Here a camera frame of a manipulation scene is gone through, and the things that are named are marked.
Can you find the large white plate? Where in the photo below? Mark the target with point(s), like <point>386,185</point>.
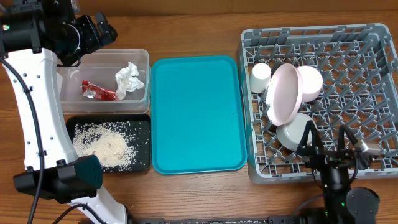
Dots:
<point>284,94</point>

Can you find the red snack wrapper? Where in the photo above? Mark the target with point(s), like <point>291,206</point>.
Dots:
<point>93,91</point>

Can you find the clear plastic bin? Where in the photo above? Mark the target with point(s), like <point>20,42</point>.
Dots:
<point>100,68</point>

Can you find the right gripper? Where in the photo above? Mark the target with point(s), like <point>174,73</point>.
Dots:
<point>322,156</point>

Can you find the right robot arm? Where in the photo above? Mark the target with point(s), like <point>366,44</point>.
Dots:
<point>338,202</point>

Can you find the white napkin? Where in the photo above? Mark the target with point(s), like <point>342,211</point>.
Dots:
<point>127,80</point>

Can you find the white paper cup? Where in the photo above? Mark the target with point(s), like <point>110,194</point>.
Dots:
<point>260,77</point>

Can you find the rice and food scraps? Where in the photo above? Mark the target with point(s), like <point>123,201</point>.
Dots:
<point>105,146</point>

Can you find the teal serving tray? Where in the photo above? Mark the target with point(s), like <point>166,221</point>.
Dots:
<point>197,115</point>

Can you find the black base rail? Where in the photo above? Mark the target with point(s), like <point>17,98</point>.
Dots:
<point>273,219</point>

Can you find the black tray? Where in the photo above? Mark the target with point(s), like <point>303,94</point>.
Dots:
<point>141,130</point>

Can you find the grey dishwasher rack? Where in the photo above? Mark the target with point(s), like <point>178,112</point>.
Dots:
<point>358,64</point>

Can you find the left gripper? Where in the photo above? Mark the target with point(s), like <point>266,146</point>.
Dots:
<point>93,39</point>

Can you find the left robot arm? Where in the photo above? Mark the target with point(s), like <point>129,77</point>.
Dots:
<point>37,38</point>

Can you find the white bowl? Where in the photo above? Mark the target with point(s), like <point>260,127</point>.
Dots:
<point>290,134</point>

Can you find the small white plate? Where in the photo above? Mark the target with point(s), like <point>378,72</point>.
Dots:
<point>312,82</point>

